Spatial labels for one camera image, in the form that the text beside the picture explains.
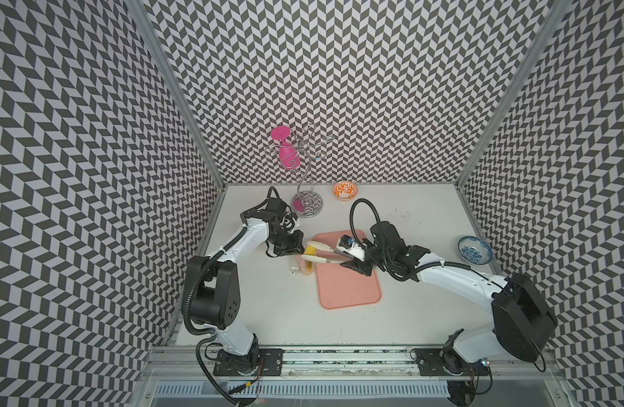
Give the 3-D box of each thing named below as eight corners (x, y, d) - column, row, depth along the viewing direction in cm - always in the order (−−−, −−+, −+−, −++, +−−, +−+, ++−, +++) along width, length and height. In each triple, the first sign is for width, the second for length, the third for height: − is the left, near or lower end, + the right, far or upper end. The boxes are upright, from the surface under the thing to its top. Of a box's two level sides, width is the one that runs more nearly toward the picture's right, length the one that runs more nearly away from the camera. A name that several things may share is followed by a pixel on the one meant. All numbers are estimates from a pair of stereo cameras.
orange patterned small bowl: (333, 203, 117) (333, 193, 112) (332, 192, 122) (333, 181, 116) (356, 203, 117) (358, 193, 112) (355, 192, 122) (357, 181, 116)
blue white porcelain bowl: (454, 259, 96) (460, 251, 92) (452, 241, 101) (458, 233, 97) (484, 265, 95) (492, 258, 90) (481, 247, 100) (489, 239, 95)
